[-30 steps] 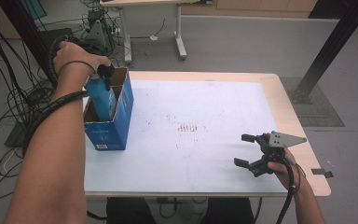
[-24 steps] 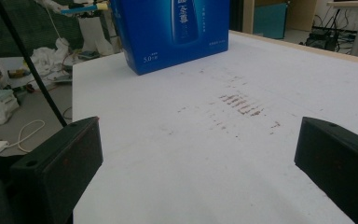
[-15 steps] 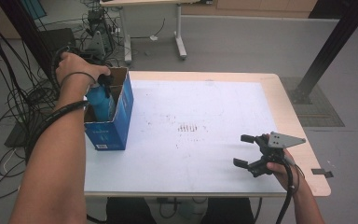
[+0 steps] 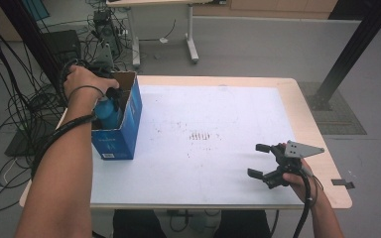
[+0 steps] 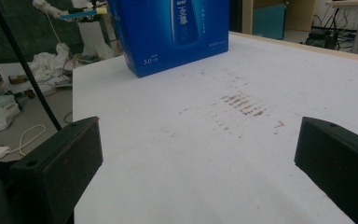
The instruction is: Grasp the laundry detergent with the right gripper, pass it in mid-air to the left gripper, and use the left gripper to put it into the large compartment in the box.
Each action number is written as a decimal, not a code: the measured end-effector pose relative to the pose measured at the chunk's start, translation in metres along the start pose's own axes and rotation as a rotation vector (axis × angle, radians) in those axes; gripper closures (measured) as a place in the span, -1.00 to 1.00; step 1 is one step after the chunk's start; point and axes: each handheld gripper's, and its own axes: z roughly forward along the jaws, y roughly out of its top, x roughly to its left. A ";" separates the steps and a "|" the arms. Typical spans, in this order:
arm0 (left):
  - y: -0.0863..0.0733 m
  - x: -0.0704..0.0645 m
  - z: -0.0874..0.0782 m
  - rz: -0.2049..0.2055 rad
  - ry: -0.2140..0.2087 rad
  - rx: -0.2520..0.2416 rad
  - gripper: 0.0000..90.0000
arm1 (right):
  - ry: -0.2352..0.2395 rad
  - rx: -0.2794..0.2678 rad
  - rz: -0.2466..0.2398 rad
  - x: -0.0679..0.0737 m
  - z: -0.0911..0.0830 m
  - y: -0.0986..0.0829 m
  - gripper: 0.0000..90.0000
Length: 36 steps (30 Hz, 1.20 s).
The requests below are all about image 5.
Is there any thin black rod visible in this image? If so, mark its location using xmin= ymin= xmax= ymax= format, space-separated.
xmin=0 ymin=0 xmax=62 ymax=132

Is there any tangle of black floor cables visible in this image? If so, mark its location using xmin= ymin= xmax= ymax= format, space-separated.
xmin=304 ymin=8 xmax=355 ymax=49

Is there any dark green curtain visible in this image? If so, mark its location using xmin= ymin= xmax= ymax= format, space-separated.
xmin=0 ymin=0 xmax=115 ymax=80

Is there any white cloth pile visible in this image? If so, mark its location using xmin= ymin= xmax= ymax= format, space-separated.
xmin=27 ymin=43 xmax=73 ymax=87

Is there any white table mat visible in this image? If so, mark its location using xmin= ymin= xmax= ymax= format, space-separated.
xmin=72 ymin=32 xmax=358 ymax=224

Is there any blue stick yellow tip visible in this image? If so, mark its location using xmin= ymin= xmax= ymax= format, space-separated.
xmin=60 ymin=7 xmax=109 ymax=21

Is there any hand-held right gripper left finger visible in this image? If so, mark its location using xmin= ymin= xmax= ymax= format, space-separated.
xmin=8 ymin=116 xmax=104 ymax=224

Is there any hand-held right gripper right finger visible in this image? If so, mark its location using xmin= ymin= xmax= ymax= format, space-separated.
xmin=294 ymin=116 xmax=358 ymax=224

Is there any white cord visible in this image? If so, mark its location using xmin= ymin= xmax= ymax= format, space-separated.
xmin=8 ymin=124 xmax=47 ymax=157

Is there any white wrapped stand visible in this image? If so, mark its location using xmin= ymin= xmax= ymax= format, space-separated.
xmin=32 ymin=0 xmax=116 ymax=61

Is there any teal board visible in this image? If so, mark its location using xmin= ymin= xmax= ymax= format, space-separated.
xmin=251 ymin=3 xmax=287 ymax=40

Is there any blue cardboard box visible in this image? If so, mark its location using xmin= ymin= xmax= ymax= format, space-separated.
xmin=106 ymin=0 xmax=230 ymax=78

